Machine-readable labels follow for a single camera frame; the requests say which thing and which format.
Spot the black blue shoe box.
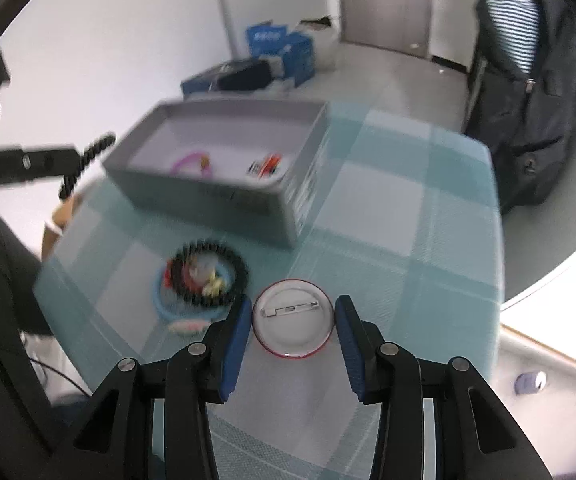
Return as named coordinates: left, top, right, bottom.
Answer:
left=181, top=58, right=275, bottom=99

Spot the white plastic bag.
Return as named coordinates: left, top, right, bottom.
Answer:
left=298, top=16, right=341, bottom=70

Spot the small purple white object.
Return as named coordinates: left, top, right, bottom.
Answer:
left=514, top=370, right=549, bottom=395

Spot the teal checkered tablecloth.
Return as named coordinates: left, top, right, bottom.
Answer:
left=33, top=100, right=507, bottom=480

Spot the blue white striped shirt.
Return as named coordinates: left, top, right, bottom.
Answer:
left=486, top=0, right=542, bottom=80

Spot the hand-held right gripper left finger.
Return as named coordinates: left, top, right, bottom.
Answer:
left=50, top=295, right=253, bottom=480

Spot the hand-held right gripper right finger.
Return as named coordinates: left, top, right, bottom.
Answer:
left=335, top=295, right=554, bottom=480

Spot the black bead bracelet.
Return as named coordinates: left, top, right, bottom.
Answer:
left=59, top=132, right=117, bottom=199
left=167, top=241, right=249, bottom=309

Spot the pink ring bracelet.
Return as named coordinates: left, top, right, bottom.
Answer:
left=170, top=150, right=215, bottom=178

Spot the small red black trinket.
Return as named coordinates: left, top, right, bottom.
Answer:
left=247, top=154, right=285, bottom=179

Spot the blue ring bracelet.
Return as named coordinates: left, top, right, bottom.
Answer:
left=152, top=264, right=235, bottom=322

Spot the person's dark trouser leg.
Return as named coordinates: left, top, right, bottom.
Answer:
left=0, top=204, right=55, bottom=337

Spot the round white pin badge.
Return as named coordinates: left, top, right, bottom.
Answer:
left=251, top=278, right=337, bottom=360

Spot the red bracelet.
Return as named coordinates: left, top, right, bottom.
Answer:
left=168, top=259, right=203, bottom=288

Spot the grey cardboard box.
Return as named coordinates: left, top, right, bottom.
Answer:
left=102, top=99, right=333, bottom=250

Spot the grey door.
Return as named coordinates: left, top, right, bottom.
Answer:
left=337, top=0, right=434, bottom=59

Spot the dark grey backpack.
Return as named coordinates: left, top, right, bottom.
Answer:
left=462, top=0, right=576, bottom=213

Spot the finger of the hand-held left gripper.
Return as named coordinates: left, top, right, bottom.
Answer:
left=0, top=145, right=85, bottom=187

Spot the blue cardboard box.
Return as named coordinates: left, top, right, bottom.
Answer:
left=279, top=31, right=317, bottom=87
left=246, top=21, right=289, bottom=58

